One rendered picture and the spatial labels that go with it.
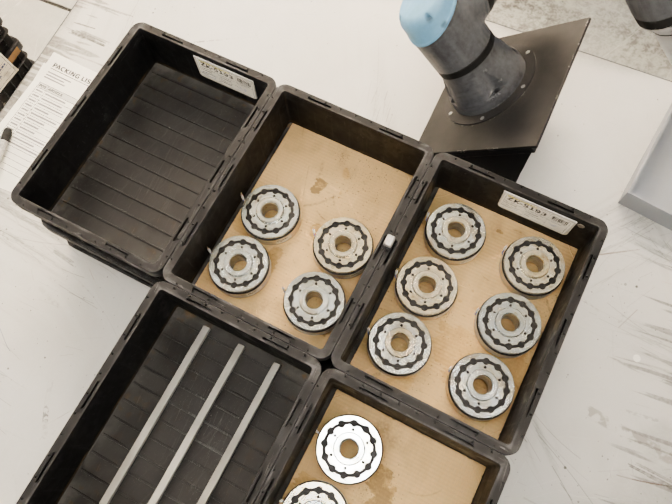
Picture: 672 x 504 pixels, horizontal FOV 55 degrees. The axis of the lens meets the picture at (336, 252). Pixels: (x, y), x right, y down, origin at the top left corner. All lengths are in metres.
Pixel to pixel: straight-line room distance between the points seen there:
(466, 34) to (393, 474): 0.73
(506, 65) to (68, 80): 0.93
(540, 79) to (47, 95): 1.02
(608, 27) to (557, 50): 1.30
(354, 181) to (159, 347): 0.45
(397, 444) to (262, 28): 0.94
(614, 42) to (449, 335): 1.63
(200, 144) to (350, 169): 0.29
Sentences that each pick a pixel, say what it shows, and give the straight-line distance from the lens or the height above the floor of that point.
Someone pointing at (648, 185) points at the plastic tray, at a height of 0.70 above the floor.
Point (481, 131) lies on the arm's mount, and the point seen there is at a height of 0.85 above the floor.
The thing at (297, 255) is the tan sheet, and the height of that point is 0.83.
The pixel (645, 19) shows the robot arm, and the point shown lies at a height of 1.24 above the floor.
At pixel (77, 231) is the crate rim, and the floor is 0.93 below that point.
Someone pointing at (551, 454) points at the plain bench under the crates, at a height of 0.70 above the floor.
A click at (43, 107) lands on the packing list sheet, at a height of 0.70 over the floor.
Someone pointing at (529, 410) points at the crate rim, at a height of 0.93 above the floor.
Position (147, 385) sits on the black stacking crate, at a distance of 1.13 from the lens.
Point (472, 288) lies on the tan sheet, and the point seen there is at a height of 0.83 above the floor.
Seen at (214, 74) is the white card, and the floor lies 0.88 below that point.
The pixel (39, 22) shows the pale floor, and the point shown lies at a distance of 2.69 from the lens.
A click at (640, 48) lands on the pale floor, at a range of 2.54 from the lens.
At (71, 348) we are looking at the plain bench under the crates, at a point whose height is 0.70.
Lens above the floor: 1.89
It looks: 71 degrees down
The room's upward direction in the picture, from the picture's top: 6 degrees counter-clockwise
